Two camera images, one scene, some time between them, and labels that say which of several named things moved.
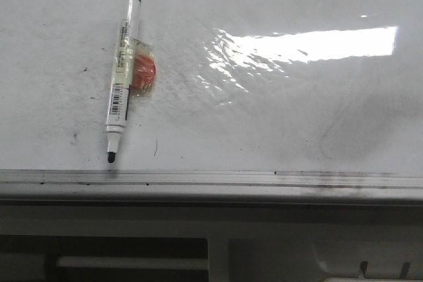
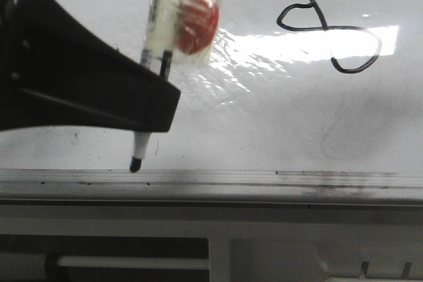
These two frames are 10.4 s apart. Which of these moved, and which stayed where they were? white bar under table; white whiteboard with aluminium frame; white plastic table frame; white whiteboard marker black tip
Moved: white whiteboard marker black tip
Stayed: white whiteboard with aluminium frame; white plastic table frame; white bar under table
